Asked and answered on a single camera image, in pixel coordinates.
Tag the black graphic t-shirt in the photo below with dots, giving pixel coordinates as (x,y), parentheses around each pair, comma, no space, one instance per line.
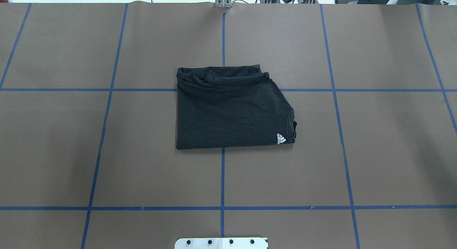
(230,107)

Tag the brown paper table cover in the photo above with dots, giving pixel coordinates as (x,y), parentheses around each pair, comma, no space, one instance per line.
(89,117)

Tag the blue tape line crosswise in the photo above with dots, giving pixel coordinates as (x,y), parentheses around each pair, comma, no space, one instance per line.
(156,208)

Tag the aluminium frame post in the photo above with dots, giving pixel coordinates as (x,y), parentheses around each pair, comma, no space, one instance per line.
(219,4)

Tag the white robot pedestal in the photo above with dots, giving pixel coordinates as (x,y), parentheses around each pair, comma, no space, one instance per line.
(222,243)

